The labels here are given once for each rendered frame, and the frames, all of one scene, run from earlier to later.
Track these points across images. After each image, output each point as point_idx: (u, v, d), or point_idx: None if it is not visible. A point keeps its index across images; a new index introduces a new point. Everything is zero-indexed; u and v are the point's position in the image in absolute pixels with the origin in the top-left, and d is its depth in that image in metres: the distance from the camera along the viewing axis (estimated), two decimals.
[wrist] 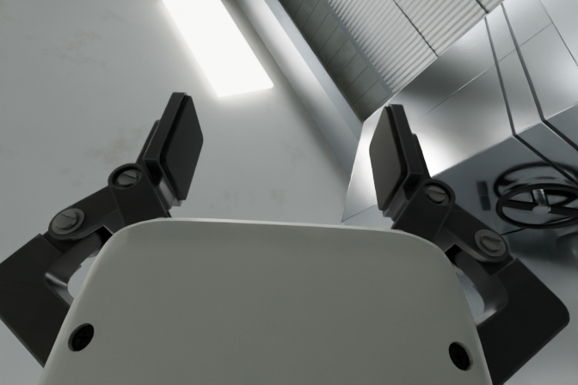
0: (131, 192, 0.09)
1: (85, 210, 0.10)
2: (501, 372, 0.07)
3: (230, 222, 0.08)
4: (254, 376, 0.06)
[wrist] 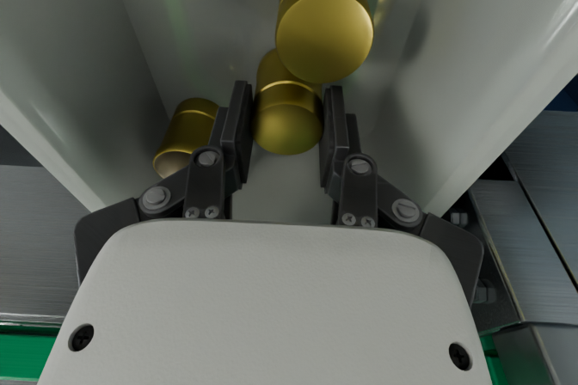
0: (203, 173, 0.10)
1: (170, 188, 0.10)
2: (459, 325, 0.08)
3: (230, 222, 0.08)
4: (254, 376, 0.06)
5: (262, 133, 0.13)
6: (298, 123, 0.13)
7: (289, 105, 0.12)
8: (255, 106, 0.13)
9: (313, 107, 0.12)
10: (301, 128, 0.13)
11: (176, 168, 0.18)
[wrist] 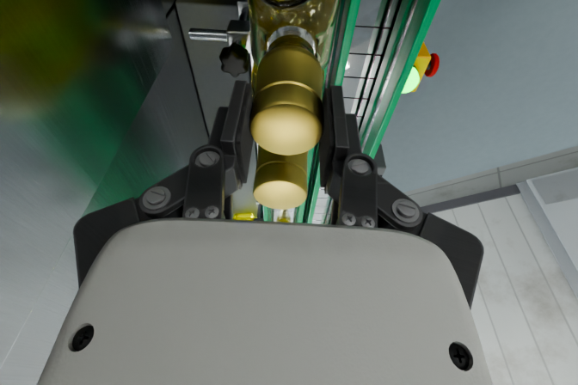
0: (203, 173, 0.10)
1: (170, 188, 0.10)
2: (459, 325, 0.08)
3: (230, 222, 0.08)
4: (254, 376, 0.06)
5: (262, 133, 0.13)
6: (298, 123, 0.13)
7: (289, 105, 0.12)
8: (255, 106, 0.13)
9: (313, 107, 0.12)
10: (301, 128, 0.13)
11: None
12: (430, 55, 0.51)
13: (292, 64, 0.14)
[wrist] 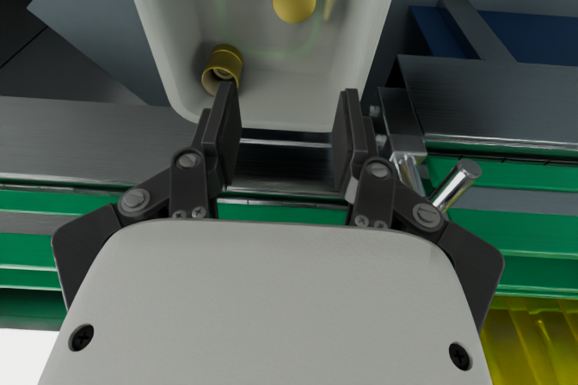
0: (186, 175, 0.10)
1: (150, 191, 0.10)
2: (470, 335, 0.08)
3: (230, 222, 0.08)
4: (254, 376, 0.06)
5: None
6: None
7: None
8: None
9: None
10: None
11: (212, 86, 0.29)
12: None
13: None
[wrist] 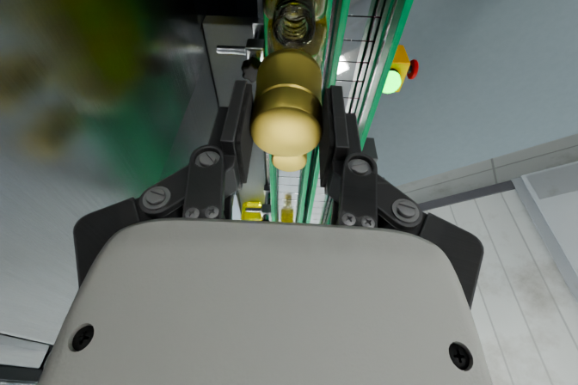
0: (203, 173, 0.10)
1: (170, 188, 0.10)
2: (459, 325, 0.08)
3: (230, 222, 0.08)
4: (254, 376, 0.06)
5: None
6: None
7: None
8: None
9: None
10: None
11: None
12: (411, 61, 0.60)
13: None
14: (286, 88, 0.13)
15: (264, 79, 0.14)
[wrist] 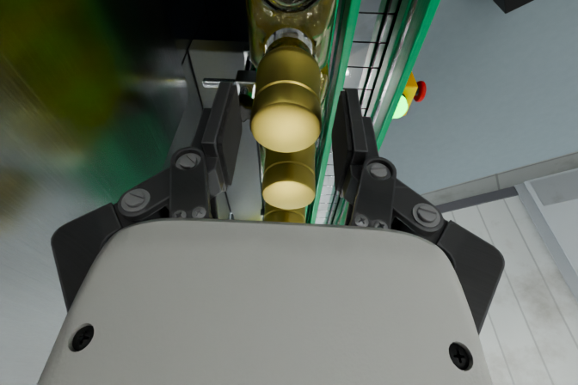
0: (186, 175, 0.10)
1: (150, 191, 0.10)
2: (470, 335, 0.08)
3: (230, 222, 0.08)
4: (254, 376, 0.06)
5: (271, 197, 0.18)
6: (297, 192, 0.18)
7: (290, 181, 0.17)
8: (266, 179, 0.18)
9: (307, 181, 0.17)
10: (299, 194, 0.18)
11: None
12: (418, 82, 0.56)
13: None
14: (286, 85, 0.13)
15: (264, 76, 0.14)
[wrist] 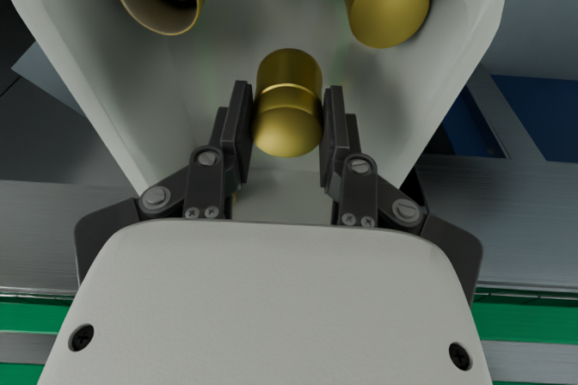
0: (203, 173, 0.10)
1: (170, 188, 0.10)
2: (459, 325, 0.08)
3: (230, 222, 0.08)
4: (254, 376, 0.06)
5: None
6: None
7: None
8: None
9: None
10: None
11: None
12: None
13: None
14: None
15: None
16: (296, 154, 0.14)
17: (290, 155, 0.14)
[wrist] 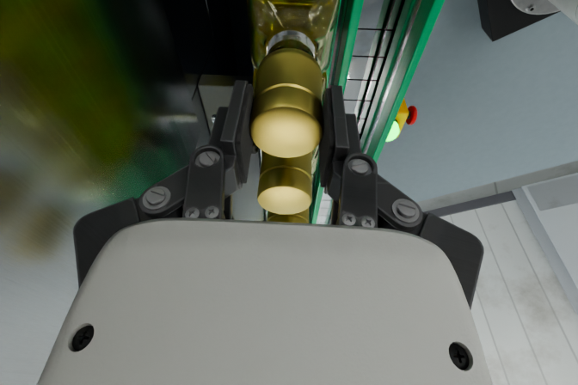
0: (203, 173, 0.10)
1: (170, 188, 0.10)
2: (459, 325, 0.08)
3: (230, 222, 0.08)
4: (254, 376, 0.06)
5: None
6: None
7: None
8: None
9: None
10: None
11: None
12: (409, 106, 0.60)
13: None
14: (285, 170, 0.17)
15: (267, 157, 0.18)
16: (296, 154, 0.14)
17: (290, 155, 0.14)
